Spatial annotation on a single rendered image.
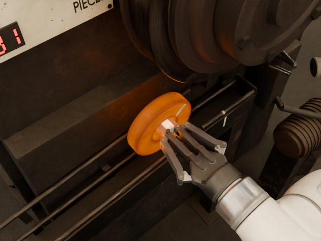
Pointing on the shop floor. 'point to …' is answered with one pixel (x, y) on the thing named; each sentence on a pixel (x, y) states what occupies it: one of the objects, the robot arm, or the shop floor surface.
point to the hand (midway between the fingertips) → (160, 120)
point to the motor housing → (290, 149)
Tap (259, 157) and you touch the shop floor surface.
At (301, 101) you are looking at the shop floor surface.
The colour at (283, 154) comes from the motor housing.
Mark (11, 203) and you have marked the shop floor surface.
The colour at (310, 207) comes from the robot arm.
